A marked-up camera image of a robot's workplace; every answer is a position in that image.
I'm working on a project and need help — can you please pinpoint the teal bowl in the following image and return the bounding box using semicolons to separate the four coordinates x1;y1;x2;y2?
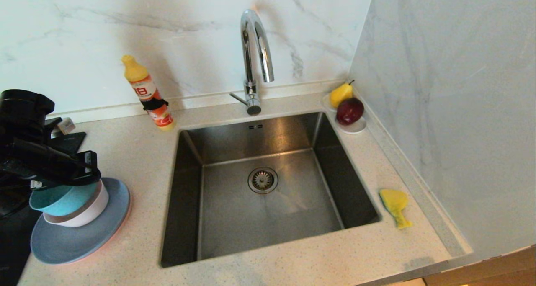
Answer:
29;181;100;216

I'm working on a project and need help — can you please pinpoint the pale pink bowl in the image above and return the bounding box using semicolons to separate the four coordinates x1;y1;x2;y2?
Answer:
43;180;109;228

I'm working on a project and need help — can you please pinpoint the pink plate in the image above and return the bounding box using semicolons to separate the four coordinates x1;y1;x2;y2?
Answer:
80;190;134;263

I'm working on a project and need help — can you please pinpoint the blue plate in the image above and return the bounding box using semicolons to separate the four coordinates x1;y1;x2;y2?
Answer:
30;177;131;265

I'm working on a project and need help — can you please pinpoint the orange dish soap bottle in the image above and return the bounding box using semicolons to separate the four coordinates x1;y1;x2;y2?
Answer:
121;54;176;131

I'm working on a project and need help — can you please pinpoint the chrome gooseneck faucet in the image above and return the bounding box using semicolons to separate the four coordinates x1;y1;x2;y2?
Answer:
229;10;276;116

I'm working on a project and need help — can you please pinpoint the yellow green sponge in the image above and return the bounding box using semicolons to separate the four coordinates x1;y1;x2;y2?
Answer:
379;188;413;229

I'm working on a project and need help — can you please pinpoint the stainless steel sink basin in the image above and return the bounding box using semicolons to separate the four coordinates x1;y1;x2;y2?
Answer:
160;111;381;268

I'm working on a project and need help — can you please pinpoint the black glass cooktop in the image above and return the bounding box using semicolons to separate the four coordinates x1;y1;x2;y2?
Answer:
0;132;87;286

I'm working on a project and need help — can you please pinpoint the round metal drain strainer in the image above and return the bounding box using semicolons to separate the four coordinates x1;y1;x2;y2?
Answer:
248;167;279;194

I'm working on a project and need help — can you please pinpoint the yellow pear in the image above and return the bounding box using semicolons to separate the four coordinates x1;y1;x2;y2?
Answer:
329;80;355;109

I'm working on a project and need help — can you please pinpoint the dark red apple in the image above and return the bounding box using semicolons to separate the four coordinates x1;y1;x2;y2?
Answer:
335;97;364;126

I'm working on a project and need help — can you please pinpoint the small white dish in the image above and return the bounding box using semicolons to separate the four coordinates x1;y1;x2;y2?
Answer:
322;93;367;135

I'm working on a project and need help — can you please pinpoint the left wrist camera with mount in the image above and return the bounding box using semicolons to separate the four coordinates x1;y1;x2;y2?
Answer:
51;117;77;138

